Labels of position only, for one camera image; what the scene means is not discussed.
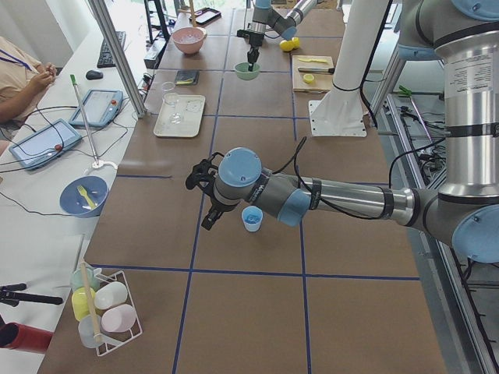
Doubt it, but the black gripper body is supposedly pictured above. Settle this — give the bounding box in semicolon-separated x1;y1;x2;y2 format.
207;183;238;218
246;30;264;53

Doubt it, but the light green bowl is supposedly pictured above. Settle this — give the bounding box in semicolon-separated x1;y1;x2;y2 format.
234;62;260;81

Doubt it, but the light blue plastic cup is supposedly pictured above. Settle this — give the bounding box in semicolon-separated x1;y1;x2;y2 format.
241;206;264;232

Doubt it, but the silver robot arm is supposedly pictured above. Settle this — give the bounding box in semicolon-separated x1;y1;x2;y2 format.
186;1;498;263
246;0;322;72

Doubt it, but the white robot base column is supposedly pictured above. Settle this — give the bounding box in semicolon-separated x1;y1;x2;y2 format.
310;0;391;137

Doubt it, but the pink bowl of ice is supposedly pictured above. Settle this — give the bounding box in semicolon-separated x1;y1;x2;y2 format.
172;27;207;55

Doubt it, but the blue bowl with fork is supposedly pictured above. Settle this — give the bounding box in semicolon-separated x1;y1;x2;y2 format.
59;175;108;218

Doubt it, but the yellow lemon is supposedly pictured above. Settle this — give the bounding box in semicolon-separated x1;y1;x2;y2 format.
292;37;300;49
279;40;296;52

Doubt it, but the yellow plastic knife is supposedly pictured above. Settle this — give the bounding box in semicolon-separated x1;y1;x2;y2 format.
297;57;329;64

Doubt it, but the metal muddler black tip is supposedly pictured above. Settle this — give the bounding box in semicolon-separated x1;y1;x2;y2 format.
297;67;335;75

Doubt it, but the wooden cutting board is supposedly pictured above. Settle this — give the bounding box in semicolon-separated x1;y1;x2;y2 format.
292;55;334;93

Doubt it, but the half lemon slice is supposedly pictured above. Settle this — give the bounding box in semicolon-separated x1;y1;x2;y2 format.
303;73;315;84

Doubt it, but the grey folded cloth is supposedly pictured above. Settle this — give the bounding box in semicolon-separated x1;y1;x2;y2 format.
174;69;200;86

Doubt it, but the clear wine glass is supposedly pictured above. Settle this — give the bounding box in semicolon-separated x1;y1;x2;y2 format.
161;81;183;125

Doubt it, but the cream bear tray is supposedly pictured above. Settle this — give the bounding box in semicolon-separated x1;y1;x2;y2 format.
153;95;206;138

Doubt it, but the white cup rack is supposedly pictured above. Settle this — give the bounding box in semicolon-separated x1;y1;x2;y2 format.
70;262;143;357

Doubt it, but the black keyboard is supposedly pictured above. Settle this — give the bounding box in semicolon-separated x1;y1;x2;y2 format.
96;30;127;69

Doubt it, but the blue teach pendant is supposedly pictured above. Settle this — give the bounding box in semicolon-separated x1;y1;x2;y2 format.
9;119;82;170
83;89;124;129

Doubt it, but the black computer mouse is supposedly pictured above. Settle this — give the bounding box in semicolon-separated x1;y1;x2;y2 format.
85;69;104;80

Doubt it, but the black tripod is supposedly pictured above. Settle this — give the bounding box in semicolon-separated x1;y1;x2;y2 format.
1;283;64;307

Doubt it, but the seated person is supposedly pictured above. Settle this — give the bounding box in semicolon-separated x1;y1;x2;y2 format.
1;37;57;123

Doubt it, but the aluminium frame post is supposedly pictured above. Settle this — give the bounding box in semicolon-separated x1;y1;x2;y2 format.
88;0;147;118

